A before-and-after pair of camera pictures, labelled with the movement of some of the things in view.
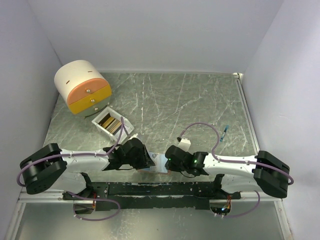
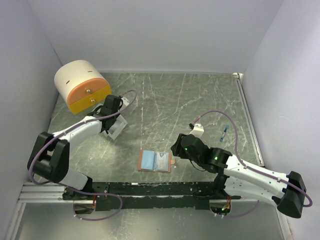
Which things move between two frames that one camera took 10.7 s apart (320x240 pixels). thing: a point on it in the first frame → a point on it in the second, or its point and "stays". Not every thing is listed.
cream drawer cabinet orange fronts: (86, 91) stays
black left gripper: (145, 161) → (116, 116)
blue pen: (222, 137) stays
